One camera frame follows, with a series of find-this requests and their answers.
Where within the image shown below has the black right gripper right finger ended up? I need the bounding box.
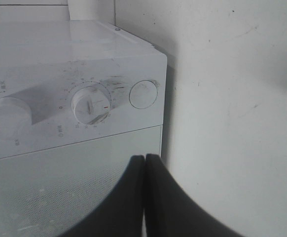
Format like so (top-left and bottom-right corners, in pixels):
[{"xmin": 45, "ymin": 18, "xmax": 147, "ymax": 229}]
[{"xmin": 144, "ymin": 154, "xmax": 239, "ymax": 237}]

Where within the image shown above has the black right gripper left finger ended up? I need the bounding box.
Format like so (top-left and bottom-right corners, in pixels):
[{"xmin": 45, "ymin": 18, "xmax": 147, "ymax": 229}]
[{"xmin": 62, "ymin": 156, "xmax": 145, "ymax": 237}]

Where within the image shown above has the white timer knob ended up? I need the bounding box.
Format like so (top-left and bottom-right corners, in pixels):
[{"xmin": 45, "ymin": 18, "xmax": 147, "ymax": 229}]
[{"xmin": 71, "ymin": 82, "xmax": 111, "ymax": 125}]

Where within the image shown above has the round white door button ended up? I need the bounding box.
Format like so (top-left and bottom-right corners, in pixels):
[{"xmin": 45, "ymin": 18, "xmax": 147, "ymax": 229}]
[{"xmin": 129, "ymin": 80, "xmax": 158, "ymax": 109}]

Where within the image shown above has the upper white power knob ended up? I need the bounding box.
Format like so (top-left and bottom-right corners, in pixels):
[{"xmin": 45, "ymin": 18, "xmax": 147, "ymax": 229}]
[{"xmin": 0, "ymin": 87, "xmax": 40, "ymax": 140}]

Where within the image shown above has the white microwave oven body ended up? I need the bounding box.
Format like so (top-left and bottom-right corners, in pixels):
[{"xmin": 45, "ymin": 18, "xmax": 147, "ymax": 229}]
[{"xmin": 0, "ymin": 20, "xmax": 167, "ymax": 159}]

